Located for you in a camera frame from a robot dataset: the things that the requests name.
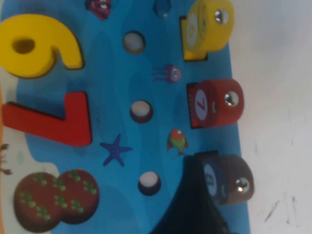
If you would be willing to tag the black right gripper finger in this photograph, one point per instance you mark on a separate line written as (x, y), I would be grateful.
(190, 209)

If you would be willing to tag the brown wooden fish piece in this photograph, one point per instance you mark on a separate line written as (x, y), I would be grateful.
(231, 165)

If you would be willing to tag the red wooden fish piece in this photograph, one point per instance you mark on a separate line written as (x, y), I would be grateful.
(215, 90)

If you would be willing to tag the colourful wooden puzzle board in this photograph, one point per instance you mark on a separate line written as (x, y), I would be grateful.
(109, 73)

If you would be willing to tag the yellow wooden fish piece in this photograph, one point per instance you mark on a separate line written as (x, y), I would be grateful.
(214, 36)

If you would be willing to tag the red wooden number seven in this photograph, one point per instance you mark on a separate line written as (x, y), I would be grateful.
(73, 122)

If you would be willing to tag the yellow wooden number six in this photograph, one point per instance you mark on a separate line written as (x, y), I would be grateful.
(48, 31)

